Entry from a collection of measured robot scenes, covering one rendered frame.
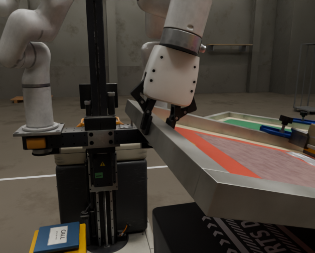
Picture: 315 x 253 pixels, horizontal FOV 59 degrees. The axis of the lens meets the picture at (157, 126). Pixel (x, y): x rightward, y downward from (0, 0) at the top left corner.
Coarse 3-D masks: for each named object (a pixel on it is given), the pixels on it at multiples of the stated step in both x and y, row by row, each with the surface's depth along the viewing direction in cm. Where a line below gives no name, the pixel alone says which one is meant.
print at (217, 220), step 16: (208, 224) 76; (224, 224) 76; (240, 224) 76; (256, 224) 76; (272, 224) 76; (224, 240) 69; (240, 240) 69; (256, 240) 69; (272, 240) 69; (288, 240) 69
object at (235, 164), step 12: (216, 156) 55; (228, 156) 58; (240, 156) 61; (228, 168) 48; (240, 168) 50; (252, 168) 53; (264, 168) 55; (276, 168) 59; (288, 168) 62; (300, 168) 66; (276, 180) 49; (288, 180) 51; (300, 180) 53; (312, 180) 56
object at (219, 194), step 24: (192, 120) 85; (216, 120) 89; (168, 144) 42; (192, 144) 42; (288, 144) 96; (192, 168) 33; (216, 168) 32; (192, 192) 32; (216, 192) 28; (240, 192) 28; (264, 192) 29; (288, 192) 30; (312, 192) 33; (216, 216) 28; (240, 216) 29; (264, 216) 30; (288, 216) 31; (312, 216) 32
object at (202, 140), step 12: (180, 132) 71; (192, 132) 76; (204, 144) 64; (216, 144) 68; (228, 144) 72; (240, 144) 78; (252, 144) 84; (252, 156) 65; (264, 156) 69; (276, 156) 74; (288, 156) 79; (312, 168) 70
